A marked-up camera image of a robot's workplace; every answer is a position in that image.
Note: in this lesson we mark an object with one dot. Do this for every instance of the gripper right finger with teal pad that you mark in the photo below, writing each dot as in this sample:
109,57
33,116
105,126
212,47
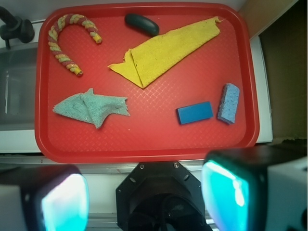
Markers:
261,188

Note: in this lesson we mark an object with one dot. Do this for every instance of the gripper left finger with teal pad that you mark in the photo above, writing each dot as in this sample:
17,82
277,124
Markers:
47,198

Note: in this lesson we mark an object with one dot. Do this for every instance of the light blue sponge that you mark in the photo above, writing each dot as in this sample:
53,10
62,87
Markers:
229,103

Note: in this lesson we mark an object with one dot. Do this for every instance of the blue rectangular block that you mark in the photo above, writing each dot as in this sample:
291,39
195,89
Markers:
194,113

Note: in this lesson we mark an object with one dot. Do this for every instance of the teal green cloth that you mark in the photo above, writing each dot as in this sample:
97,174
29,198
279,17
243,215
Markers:
91,108

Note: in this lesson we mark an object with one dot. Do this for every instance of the red plastic tray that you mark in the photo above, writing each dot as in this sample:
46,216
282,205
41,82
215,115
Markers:
152,132

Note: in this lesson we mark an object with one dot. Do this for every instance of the metal sink basin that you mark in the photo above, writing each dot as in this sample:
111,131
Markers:
17,88

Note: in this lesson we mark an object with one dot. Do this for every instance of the yellow cloth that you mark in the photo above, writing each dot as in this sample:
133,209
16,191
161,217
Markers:
145,63

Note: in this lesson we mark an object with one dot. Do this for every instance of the black faucet fixture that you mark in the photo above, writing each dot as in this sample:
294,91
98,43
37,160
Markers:
15,28

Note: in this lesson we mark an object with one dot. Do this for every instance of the dark green oval object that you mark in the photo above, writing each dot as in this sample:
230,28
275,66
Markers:
142,23

